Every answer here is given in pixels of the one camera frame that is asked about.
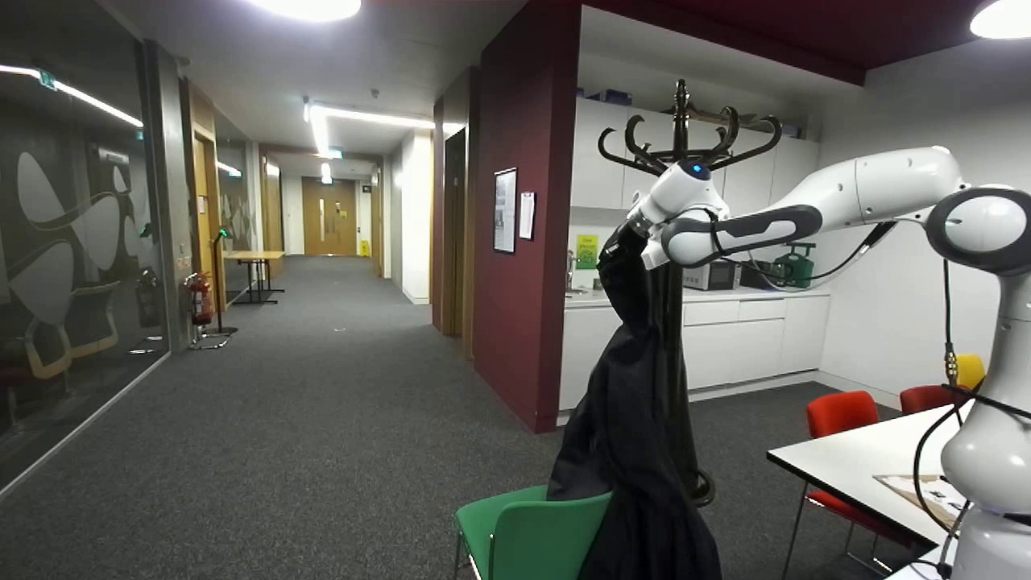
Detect ceiling light strip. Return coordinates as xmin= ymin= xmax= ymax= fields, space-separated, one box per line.
xmin=300 ymin=99 xmax=437 ymax=134

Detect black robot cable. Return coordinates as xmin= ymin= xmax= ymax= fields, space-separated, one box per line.
xmin=909 ymin=253 xmax=980 ymax=542

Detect long black jacket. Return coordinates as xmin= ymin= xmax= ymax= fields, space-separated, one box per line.
xmin=544 ymin=223 xmax=725 ymax=580

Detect dark wooden coat rack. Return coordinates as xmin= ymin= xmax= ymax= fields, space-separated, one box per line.
xmin=596 ymin=76 xmax=786 ymax=510

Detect red chair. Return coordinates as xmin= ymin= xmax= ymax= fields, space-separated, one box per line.
xmin=778 ymin=388 xmax=886 ymax=580
xmin=894 ymin=379 xmax=959 ymax=419

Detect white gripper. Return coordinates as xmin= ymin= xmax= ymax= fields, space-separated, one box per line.
xmin=625 ymin=189 xmax=680 ymax=273

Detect wooden corridor table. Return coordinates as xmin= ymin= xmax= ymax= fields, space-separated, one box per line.
xmin=220 ymin=248 xmax=291 ymax=309

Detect green chair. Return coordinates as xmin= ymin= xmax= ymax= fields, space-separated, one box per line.
xmin=451 ymin=482 xmax=614 ymax=580

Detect green poster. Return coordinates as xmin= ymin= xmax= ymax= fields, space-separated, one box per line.
xmin=572 ymin=229 xmax=602 ymax=273

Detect white lower cabinets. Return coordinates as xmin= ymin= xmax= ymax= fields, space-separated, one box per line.
xmin=554 ymin=288 xmax=833 ymax=419

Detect wooden double door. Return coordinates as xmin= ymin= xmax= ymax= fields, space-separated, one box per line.
xmin=300 ymin=177 xmax=361 ymax=261

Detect green counter object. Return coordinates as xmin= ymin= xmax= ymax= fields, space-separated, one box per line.
xmin=786 ymin=243 xmax=818 ymax=291

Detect red fire extinguisher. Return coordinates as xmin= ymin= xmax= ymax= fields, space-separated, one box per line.
xmin=181 ymin=266 xmax=216 ymax=330

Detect dark counter appliance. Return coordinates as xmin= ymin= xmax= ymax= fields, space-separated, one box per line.
xmin=685 ymin=253 xmax=757 ymax=292

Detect large framed wall notice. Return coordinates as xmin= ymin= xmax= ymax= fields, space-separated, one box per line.
xmin=489 ymin=165 xmax=523 ymax=258

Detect small white wall notice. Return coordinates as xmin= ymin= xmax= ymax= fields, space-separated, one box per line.
xmin=515 ymin=186 xmax=537 ymax=246

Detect white table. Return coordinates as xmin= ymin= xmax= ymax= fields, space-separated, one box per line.
xmin=763 ymin=399 xmax=999 ymax=555

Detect printed paper sheet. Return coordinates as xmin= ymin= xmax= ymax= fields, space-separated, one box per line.
xmin=872 ymin=471 xmax=974 ymax=521

